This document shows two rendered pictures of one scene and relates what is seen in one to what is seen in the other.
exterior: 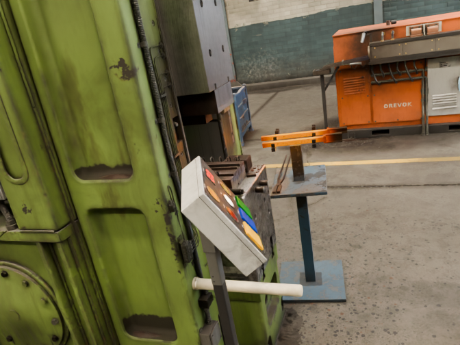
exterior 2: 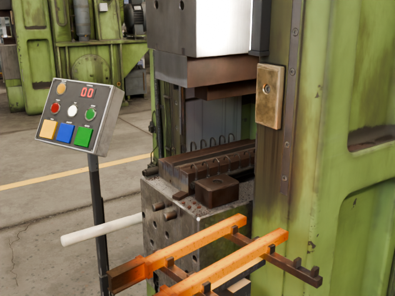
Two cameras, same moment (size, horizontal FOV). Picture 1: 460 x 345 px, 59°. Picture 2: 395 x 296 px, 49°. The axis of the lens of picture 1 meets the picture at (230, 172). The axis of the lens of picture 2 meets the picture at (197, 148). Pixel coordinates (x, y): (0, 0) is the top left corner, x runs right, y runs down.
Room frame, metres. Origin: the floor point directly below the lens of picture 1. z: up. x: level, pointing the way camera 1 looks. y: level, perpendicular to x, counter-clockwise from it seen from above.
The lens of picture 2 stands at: (2.52, -1.11, 1.53)
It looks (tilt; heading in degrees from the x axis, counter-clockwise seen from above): 20 degrees down; 124
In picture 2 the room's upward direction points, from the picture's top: straight up
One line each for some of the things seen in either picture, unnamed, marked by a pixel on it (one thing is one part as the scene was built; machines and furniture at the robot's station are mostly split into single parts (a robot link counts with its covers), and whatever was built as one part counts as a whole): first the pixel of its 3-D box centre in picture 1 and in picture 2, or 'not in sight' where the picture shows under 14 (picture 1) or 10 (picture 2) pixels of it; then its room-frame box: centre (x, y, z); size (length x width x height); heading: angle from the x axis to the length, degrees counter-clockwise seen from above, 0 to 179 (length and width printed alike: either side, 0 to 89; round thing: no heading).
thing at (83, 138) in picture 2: (242, 208); (84, 137); (1.25, -0.02, 1.01); 0.07 x 0.05 x 0.07; 3
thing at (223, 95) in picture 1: (180, 101); (223, 62); (1.78, 0.16, 1.32); 0.42 x 0.20 x 0.10; 68
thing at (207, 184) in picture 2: (237, 163); (217, 190); (1.89, -0.05, 0.95); 0.12 x 0.08 x 0.06; 68
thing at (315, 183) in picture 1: (299, 180); not in sight; (2.13, -0.38, 0.70); 0.40 x 0.30 x 0.02; 166
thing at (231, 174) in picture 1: (196, 176); (221, 161); (1.78, 0.16, 0.96); 0.42 x 0.20 x 0.09; 68
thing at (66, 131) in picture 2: (246, 221); (66, 133); (1.15, -0.03, 1.01); 0.07 x 0.05 x 0.07; 3
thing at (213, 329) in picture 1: (209, 335); not in sight; (1.41, 0.21, 0.36); 0.09 x 0.07 x 0.12; 158
